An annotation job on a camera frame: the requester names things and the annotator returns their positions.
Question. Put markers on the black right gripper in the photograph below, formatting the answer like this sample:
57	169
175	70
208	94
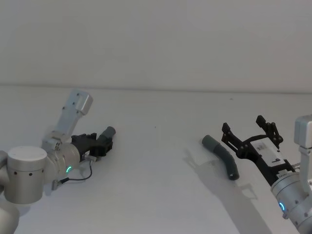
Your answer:
264	156

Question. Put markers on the short grey tube piece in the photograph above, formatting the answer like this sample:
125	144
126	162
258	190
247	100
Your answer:
109	132

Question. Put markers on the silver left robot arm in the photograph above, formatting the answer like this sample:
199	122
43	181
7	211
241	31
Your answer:
26	168

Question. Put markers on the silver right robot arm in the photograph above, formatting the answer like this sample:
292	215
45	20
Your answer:
296	195

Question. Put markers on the white table cloth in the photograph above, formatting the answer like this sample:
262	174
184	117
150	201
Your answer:
156	170

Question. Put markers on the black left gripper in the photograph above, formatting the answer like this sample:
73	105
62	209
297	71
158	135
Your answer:
81	144

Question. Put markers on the pale backdrop wall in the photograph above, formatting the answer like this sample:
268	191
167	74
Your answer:
156	41

